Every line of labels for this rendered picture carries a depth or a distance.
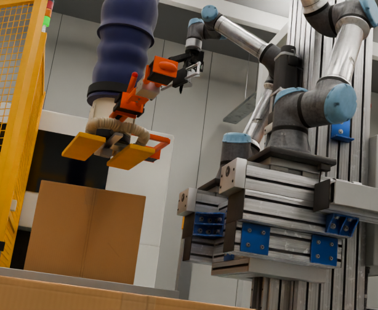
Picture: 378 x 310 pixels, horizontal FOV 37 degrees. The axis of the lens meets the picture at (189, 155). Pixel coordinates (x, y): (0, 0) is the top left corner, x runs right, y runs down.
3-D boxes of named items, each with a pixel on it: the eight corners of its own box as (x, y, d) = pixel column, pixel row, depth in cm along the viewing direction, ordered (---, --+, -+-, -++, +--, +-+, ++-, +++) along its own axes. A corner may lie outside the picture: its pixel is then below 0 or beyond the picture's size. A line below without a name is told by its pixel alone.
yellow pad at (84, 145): (61, 156, 230) (63, 144, 232) (85, 161, 234) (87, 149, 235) (78, 136, 200) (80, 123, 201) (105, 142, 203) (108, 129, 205)
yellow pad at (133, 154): (106, 165, 237) (108, 154, 238) (128, 170, 240) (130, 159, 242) (129, 147, 206) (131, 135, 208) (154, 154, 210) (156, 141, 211)
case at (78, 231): (32, 291, 257) (48, 205, 268) (119, 302, 263) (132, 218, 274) (19, 288, 200) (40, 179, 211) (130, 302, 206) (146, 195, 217)
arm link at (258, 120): (218, 160, 237) (274, 51, 246) (225, 170, 251) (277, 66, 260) (244, 171, 233) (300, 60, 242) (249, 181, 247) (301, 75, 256)
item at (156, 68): (143, 80, 171) (146, 65, 173) (166, 86, 174) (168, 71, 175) (152, 71, 164) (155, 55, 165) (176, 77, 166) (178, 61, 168)
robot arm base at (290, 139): (297, 169, 189) (300, 141, 192) (320, 159, 175) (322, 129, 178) (256, 160, 185) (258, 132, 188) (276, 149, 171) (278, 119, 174)
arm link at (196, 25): (204, 16, 263) (186, 16, 266) (201, 37, 260) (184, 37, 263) (207, 24, 271) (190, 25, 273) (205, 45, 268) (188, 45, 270)
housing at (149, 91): (133, 95, 183) (136, 82, 184) (153, 99, 185) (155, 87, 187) (140, 88, 177) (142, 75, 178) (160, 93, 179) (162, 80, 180)
